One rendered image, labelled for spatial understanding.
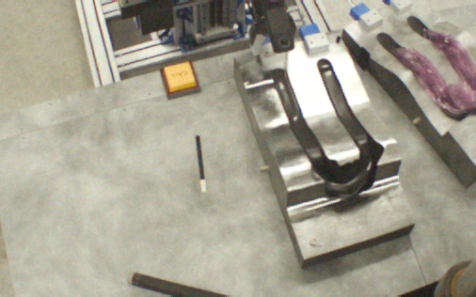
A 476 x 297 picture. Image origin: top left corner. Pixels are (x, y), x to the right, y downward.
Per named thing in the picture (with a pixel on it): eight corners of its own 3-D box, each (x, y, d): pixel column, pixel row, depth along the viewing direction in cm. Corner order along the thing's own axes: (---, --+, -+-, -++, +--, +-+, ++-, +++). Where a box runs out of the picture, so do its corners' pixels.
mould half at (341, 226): (233, 76, 183) (233, 44, 171) (334, 54, 186) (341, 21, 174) (301, 269, 160) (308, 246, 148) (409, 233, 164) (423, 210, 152)
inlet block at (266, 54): (246, 28, 182) (246, 15, 177) (266, 23, 182) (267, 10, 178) (263, 71, 176) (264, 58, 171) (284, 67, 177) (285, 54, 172)
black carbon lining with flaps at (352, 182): (266, 75, 175) (268, 52, 166) (332, 60, 177) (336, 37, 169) (317, 211, 159) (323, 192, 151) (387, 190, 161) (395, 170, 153)
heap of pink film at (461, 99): (383, 54, 180) (388, 35, 173) (432, 25, 185) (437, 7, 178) (450, 132, 170) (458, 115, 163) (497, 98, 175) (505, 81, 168)
